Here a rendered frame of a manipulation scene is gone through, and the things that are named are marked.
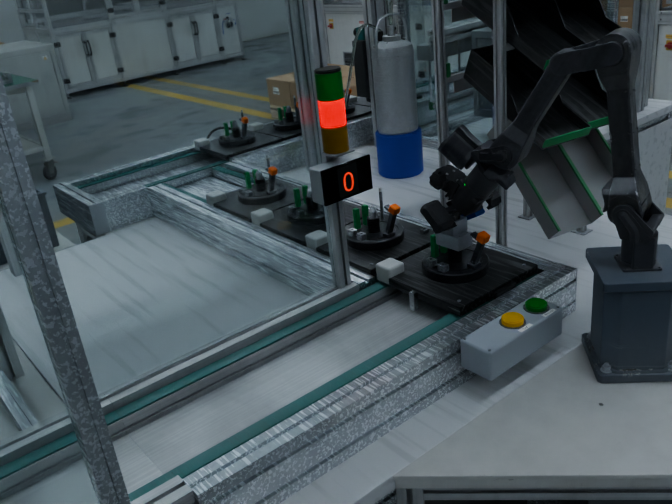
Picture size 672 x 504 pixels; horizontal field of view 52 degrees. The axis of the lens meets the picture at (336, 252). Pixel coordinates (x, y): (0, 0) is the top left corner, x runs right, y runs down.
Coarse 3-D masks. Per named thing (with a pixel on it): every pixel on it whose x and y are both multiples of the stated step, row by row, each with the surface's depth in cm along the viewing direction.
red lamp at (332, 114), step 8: (320, 104) 128; (328, 104) 127; (336, 104) 128; (344, 104) 129; (320, 112) 129; (328, 112) 128; (336, 112) 128; (344, 112) 129; (320, 120) 130; (328, 120) 129; (336, 120) 129; (344, 120) 130
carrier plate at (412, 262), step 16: (416, 256) 154; (496, 256) 150; (512, 256) 149; (416, 272) 147; (496, 272) 143; (512, 272) 143; (528, 272) 143; (400, 288) 144; (416, 288) 141; (432, 288) 140; (448, 288) 139; (464, 288) 139; (480, 288) 138; (496, 288) 138; (432, 304) 138; (448, 304) 134; (464, 304) 133; (480, 304) 136
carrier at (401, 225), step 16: (352, 224) 175; (368, 224) 164; (384, 224) 168; (400, 224) 167; (352, 240) 161; (368, 240) 160; (384, 240) 159; (400, 240) 162; (416, 240) 162; (352, 256) 158; (368, 256) 157; (384, 256) 156; (400, 256) 155; (368, 272) 152
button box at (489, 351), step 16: (496, 320) 128; (528, 320) 127; (544, 320) 127; (560, 320) 131; (480, 336) 124; (496, 336) 124; (512, 336) 123; (528, 336) 125; (544, 336) 129; (464, 352) 124; (480, 352) 121; (496, 352) 120; (512, 352) 123; (528, 352) 127; (480, 368) 122; (496, 368) 121
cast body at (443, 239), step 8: (456, 224) 140; (464, 224) 142; (440, 232) 144; (448, 232) 142; (456, 232) 141; (464, 232) 142; (440, 240) 144; (448, 240) 142; (456, 240) 141; (464, 240) 142; (456, 248) 141; (464, 248) 142
